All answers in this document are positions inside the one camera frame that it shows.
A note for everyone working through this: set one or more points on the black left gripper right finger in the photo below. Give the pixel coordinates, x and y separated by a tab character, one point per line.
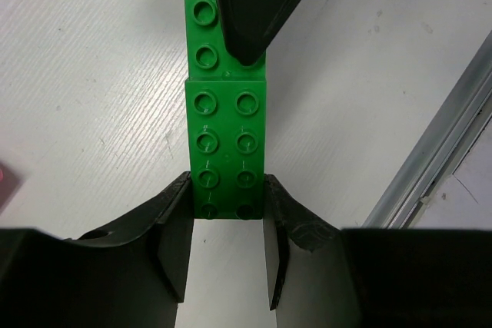
320	276

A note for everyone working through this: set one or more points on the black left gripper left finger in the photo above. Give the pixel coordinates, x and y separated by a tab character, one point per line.
130	272

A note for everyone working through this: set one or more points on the long green lego brick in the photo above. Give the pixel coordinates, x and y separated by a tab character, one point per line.
226	119

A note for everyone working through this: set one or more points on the aluminium table frame rail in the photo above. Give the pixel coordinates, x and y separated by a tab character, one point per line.
437	144

